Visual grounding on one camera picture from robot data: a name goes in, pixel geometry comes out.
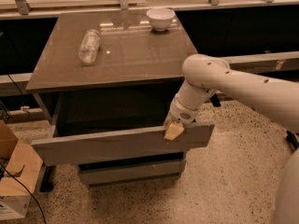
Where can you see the black stand leg right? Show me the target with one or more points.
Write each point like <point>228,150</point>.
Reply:
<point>215,100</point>

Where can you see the grey drawer cabinet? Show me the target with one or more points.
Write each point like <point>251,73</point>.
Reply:
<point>132,56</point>

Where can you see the white ceramic bowl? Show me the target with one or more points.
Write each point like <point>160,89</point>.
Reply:
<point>160,18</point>

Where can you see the grey drawer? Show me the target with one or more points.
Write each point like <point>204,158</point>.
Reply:
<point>94,126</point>
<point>133,173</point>

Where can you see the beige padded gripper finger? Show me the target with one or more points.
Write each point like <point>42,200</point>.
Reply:
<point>173,130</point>

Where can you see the cardboard box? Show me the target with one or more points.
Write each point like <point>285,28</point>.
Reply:
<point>19,182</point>

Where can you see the metal window railing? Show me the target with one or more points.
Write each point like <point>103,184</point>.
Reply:
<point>149,0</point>

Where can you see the black stand leg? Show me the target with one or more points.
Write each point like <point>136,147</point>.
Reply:
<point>215,100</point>
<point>47,184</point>

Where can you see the grey bottom drawer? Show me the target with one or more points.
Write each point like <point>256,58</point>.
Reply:
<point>133,173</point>

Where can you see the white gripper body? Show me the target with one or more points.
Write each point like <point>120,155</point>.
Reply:
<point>181,113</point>

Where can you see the grey top drawer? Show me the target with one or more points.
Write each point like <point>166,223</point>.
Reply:
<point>94,126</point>

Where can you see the black base leg far right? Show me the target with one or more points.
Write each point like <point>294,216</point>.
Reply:
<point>291,138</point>

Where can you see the clear plastic bottle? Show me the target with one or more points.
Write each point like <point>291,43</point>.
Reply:
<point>89,46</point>

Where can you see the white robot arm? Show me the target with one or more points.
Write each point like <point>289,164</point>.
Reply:
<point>276,99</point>

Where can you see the black stand leg left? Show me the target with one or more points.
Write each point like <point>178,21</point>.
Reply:
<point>47,184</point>

